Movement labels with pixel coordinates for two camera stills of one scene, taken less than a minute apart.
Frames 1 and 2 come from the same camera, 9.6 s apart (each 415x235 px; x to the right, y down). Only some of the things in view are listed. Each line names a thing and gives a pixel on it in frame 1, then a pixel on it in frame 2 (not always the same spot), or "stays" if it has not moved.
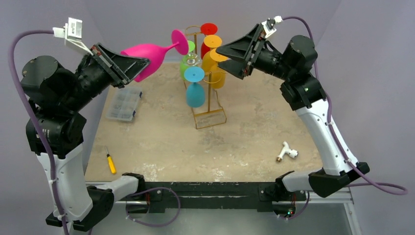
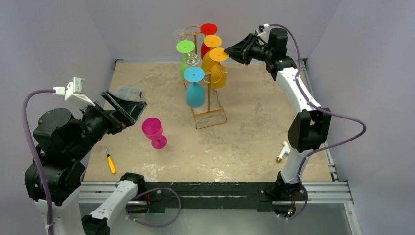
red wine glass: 208,29 stays
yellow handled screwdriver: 111,162 stays
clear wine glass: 191,59 stays
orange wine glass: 219,74 stays
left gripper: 121,68 -> 126,111
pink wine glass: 156,54 -> 152,129
